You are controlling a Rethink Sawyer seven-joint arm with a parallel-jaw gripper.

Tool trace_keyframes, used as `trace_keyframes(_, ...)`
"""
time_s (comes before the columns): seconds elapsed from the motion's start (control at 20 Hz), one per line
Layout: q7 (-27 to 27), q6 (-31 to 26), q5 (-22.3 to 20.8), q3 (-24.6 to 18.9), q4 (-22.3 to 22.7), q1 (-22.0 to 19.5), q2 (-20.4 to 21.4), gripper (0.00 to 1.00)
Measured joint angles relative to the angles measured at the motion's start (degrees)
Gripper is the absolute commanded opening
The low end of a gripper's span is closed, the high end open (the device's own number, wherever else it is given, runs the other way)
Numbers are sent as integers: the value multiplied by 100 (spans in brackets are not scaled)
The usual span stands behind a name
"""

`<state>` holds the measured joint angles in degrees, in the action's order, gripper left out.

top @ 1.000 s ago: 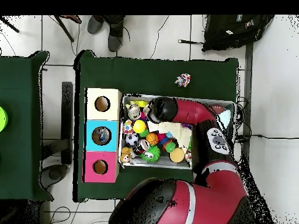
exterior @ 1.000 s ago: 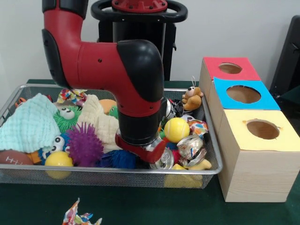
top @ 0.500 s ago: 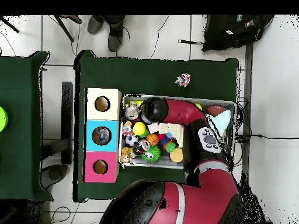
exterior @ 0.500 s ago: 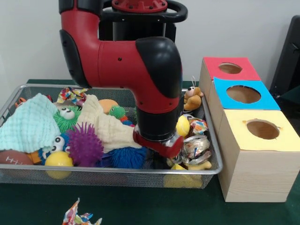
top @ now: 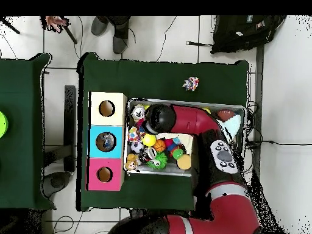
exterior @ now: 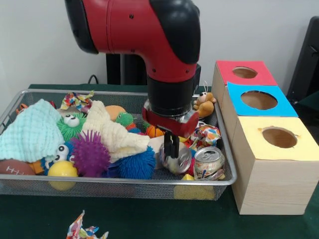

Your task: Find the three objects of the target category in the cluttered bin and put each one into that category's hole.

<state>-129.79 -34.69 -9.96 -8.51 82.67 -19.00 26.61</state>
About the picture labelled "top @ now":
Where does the small brown football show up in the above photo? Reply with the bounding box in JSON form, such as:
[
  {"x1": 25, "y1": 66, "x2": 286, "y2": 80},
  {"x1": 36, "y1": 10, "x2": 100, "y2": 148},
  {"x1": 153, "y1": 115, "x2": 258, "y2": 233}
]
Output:
[{"x1": 216, "y1": 109, "x2": 238, "y2": 122}]

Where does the mint green knitted cloth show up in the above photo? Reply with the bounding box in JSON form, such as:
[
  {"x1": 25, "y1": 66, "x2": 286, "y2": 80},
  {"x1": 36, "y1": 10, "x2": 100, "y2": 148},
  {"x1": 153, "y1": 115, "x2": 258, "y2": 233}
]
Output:
[{"x1": 223, "y1": 114, "x2": 242, "y2": 140}]

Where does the dark green table cloth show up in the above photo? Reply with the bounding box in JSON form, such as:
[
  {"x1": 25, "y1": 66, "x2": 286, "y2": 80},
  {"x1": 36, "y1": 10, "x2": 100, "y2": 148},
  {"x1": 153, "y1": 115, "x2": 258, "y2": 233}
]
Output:
[
  {"x1": 0, "y1": 52, "x2": 54, "y2": 211},
  {"x1": 77, "y1": 52, "x2": 250, "y2": 213}
]

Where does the small orange basketball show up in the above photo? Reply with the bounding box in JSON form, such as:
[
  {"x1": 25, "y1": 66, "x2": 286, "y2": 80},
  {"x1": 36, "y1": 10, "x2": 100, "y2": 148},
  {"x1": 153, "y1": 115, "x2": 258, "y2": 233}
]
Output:
[{"x1": 154, "y1": 139, "x2": 167, "y2": 153}]

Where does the wooden box with three holes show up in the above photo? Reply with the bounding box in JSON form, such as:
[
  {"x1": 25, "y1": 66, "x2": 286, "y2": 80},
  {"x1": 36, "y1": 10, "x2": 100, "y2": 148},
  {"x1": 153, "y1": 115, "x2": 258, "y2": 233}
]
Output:
[{"x1": 87, "y1": 91, "x2": 128, "y2": 192}]

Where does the clear mesh bin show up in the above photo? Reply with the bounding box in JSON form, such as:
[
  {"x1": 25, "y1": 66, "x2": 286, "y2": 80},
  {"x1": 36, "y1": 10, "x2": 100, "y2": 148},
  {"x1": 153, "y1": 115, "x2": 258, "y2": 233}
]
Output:
[{"x1": 124, "y1": 97, "x2": 247, "y2": 177}]

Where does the green fuzzy toy with eyes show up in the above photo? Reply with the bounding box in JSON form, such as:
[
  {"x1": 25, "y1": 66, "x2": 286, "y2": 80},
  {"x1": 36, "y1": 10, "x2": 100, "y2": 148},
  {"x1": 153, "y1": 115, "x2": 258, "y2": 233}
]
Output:
[{"x1": 147, "y1": 152, "x2": 169, "y2": 170}]

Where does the colourful patchwork cloth scrap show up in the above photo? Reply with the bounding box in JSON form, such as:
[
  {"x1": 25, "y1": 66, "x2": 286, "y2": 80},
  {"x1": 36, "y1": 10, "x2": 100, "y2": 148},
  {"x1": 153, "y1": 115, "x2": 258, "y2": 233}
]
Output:
[{"x1": 182, "y1": 76, "x2": 200, "y2": 92}]

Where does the person's hand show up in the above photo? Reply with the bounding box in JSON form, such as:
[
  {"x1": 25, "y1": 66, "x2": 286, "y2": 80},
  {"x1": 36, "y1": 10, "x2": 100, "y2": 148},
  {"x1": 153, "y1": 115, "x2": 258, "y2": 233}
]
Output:
[{"x1": 46, "y1": 15, "x2": 69, "y2": 34}]

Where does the black backpack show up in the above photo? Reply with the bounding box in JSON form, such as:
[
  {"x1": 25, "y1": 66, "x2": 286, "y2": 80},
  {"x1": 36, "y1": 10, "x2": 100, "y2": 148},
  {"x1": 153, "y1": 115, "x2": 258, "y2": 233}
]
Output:
[{"x1": 210, "y1": 15, "x2": 288, "y2": 54}]

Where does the green round object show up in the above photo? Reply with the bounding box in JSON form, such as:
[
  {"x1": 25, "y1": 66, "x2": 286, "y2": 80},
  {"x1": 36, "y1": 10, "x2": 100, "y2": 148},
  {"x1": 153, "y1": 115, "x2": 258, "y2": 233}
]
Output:
[{"x1": 0, "y1": 110, "x2": 9, "y2": 139}]

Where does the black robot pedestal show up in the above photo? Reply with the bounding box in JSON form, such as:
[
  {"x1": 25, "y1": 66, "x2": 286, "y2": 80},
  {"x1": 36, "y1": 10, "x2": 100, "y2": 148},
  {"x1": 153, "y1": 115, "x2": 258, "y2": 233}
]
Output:
[{"x1": 127, "y1": 208, "x2": 166, "y2": 218}]

